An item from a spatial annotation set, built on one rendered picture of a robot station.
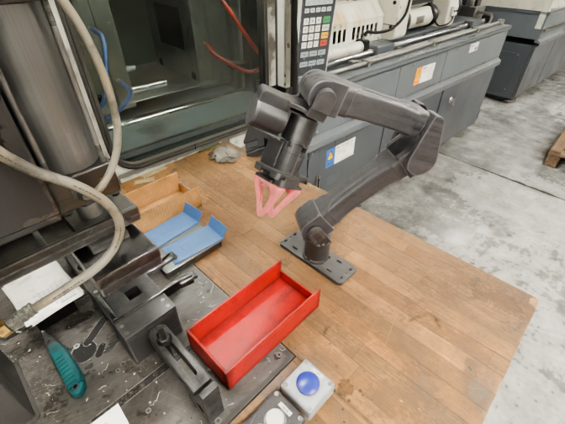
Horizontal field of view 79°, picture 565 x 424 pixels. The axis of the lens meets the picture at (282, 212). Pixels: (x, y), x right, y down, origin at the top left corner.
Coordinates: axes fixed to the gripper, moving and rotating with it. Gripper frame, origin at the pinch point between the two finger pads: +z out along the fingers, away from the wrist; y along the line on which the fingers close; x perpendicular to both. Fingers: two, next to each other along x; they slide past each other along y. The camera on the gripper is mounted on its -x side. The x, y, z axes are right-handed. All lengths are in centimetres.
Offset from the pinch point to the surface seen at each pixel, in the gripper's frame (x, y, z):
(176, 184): -46, -14, 13
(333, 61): -79, -114, -56
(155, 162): -67, -18, 13
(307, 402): 25.3, 4.6, 22.3
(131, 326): -4.4, 19.1, 25.3
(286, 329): 13.5, -2.0, 18.8
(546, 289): 62, -189, 14
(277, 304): 6.9, -6.8, 18.8
